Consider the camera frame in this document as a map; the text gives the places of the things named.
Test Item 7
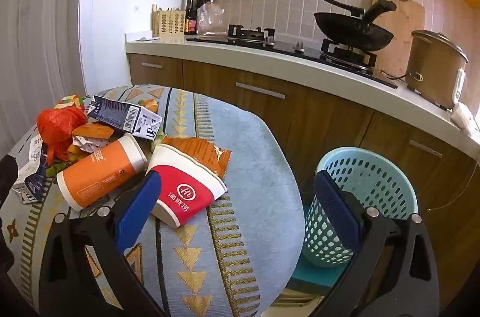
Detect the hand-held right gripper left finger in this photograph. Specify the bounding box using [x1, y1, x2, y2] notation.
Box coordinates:
[39, 169, 169, 317]

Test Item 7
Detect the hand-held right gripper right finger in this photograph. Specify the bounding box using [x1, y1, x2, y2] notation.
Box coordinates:
[307, 170, 439, 317]

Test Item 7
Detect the light blue plastic wastebasket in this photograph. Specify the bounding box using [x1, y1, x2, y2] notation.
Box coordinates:
[302, 147, 419, 269]

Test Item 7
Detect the orange paper cup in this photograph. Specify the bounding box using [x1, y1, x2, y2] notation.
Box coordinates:
[56, 133, 148, 212]

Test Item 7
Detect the red white paper bowl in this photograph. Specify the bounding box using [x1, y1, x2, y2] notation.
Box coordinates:
[144, 143, 228, 228]

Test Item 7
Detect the red plastic bag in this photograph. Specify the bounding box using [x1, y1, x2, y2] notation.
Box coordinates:
[36, 106, 88, 160]

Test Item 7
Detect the orange wrapper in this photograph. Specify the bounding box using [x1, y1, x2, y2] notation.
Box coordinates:
[161, 135, 232, 179]

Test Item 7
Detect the dark blue white milk carton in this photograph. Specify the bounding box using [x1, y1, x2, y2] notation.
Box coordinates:
[86, 95, 164, 142]

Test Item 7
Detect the flattened dark blue carton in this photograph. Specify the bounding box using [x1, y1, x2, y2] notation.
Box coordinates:
[11, 135, 51, 205]

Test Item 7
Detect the green vegetable scrap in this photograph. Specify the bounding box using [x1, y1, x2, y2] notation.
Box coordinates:
[45, 160, 70, 175]

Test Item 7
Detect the white crumpled paper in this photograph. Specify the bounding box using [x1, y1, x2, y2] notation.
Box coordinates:
[73, 136, 109, 155]

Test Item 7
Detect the brown crumpled wrapper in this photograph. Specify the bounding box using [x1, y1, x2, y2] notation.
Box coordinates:
[72, 123, 115, 142]

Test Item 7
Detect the small colourful box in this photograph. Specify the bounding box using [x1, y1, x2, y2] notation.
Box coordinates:
[53, 95, 86, 111]

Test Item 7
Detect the patterned blue tablecloth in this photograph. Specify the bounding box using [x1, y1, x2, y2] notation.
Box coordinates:
[0, 85, 304, 317]

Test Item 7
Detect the wooden kitchen cabinet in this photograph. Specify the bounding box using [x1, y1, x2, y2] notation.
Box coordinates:
[127, 53, 480, 265]

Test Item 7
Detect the orange food piece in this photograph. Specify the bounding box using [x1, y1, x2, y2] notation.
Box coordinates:
[139, 98, 160, 113]

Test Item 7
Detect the black gas stove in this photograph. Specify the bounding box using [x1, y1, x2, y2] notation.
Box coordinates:
[186, 24, 398, 89]

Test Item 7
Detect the white kitchen countertop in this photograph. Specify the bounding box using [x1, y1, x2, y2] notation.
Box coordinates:
[125, 38, 480, 153]

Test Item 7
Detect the brown rice cooker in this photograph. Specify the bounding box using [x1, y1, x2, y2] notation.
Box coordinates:
[406, 30, 469, 110]

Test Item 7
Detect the black wok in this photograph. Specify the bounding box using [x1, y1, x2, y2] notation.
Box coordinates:
[313, 0, 397, 52]

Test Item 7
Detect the beige utensil basket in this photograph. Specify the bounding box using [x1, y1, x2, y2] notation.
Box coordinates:
[151, 4, 187, 37]

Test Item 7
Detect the wooden cutting board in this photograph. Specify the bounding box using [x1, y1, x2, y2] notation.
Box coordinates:
[371, 0, 425, 78]

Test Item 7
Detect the dark soy sauce bottle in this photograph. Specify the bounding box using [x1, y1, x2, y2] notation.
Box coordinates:
[185, 0, 198, 35]

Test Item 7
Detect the clear plastic bag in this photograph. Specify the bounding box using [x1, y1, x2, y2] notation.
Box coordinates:
[197, 0, 229, 35]

